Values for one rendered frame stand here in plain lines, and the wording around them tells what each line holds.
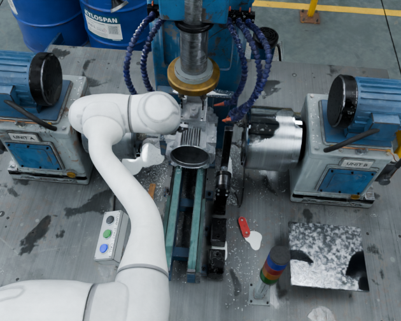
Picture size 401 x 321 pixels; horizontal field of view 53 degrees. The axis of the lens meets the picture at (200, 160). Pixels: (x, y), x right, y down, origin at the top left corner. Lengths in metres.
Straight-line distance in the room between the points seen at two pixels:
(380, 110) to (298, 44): 2.29
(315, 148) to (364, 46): 2.45
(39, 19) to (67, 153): 1.90
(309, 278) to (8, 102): 1.19
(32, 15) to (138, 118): 2.42
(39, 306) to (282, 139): 1.03
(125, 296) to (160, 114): 0.46
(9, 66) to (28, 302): 0.94
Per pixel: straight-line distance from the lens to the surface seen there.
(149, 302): 0.73
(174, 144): 1.50
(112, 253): 1.34
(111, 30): 3.05
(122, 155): 1.57
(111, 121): 1.04
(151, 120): 1.00
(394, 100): 1.45
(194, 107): 1.55
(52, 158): 1.66
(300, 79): 2.20
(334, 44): 3.76
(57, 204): 1.78
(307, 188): 1.67
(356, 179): 1.61
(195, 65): 1.32
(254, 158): 1.50
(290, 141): 1.49
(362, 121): 1.44
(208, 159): 1.58
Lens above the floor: 2.31
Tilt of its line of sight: 57 degrees down
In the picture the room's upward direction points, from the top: 2 degrees clockwise
